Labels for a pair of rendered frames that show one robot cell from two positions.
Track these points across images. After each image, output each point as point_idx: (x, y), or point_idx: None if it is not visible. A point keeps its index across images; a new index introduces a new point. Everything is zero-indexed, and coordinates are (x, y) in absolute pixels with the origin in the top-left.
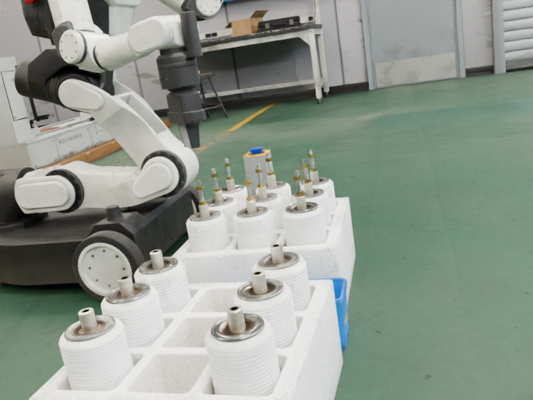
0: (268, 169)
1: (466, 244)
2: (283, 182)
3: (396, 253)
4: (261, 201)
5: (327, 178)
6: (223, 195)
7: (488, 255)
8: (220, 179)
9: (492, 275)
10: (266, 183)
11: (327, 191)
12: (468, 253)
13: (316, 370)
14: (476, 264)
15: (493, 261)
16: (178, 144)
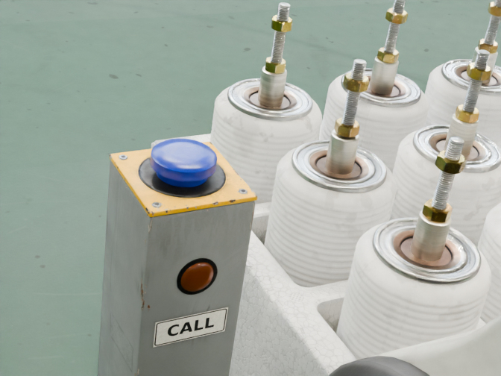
0: (355, 114)
1: (21, 151)
2: (308, 148)
3: (101, 229)
4: (489, 139)
5: (241, 82)
6: (483, 255)
7: (83, 127)
8: None
9: (172, 121)
10: (330, 182)
11: None
12: (76, 146)
13: None
14: (130, 136)
15: (109, 121)
16: (467, 334)
